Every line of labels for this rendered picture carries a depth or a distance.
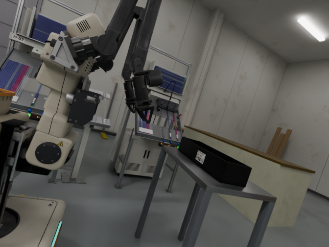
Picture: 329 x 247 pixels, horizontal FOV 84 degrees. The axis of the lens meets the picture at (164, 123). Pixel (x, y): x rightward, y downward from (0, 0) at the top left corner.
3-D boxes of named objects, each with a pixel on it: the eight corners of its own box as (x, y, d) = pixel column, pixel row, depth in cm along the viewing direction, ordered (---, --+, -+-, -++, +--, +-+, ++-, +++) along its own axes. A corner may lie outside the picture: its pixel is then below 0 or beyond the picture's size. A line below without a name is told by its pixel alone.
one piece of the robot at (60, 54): (48, 59, 66) (60, 30, 66) (52, 61, 70) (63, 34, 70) (76, 72, 69) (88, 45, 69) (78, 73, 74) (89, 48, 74)
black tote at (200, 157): (177, 149, 146) (181, 136, 145) (196, 154, 152) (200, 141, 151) (219, 182, 92) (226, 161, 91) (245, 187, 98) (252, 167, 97)
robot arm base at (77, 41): (69, 43, 75) (62, 35, 63) (89, 38, 76) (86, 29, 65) (78, 64, 77) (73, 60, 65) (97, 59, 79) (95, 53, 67)
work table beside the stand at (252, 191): (155, 340, 87) (207, 185, 82) (134, 234, 153) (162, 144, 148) (229, 330, 102) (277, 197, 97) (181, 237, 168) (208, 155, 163)
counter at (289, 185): (259, 227, 234) (282, 163, 229) (173, 158, 460) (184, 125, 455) (294, 227, 269) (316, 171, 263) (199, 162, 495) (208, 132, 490)
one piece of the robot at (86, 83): (56, 120, 79) (69, 71, 78) (68, 113, 105) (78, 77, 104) (94, 129, 84) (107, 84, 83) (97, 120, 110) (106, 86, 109)
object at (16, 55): (73, 92, 210) (74, 89, 207) (1, 71, 181) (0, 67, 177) (79, 73, 229) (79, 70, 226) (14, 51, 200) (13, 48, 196)
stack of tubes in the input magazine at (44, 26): (82, 57, 220) (87, 35, 219) (31, 37, 198) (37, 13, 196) (82, 58, 232) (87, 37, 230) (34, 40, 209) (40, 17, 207)
